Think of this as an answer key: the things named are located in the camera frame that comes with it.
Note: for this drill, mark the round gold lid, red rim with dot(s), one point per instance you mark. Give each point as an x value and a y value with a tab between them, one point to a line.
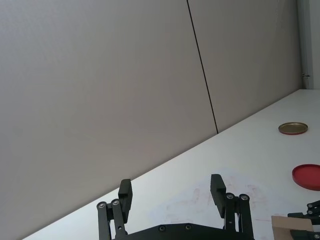
293	128

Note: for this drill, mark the small silver metal latch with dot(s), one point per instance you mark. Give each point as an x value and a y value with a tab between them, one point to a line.
305	75

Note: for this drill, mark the pale grey upright frame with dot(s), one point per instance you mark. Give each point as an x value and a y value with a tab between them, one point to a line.
303	37

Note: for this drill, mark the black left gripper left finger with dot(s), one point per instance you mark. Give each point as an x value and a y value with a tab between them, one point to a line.
124	197

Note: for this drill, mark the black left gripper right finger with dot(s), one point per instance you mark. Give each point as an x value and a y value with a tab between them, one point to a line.
219	197

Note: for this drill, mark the brown cardboard box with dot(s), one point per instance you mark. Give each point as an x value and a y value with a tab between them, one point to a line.
290	227

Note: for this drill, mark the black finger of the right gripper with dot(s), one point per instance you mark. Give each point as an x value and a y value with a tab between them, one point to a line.
312	212
306	235

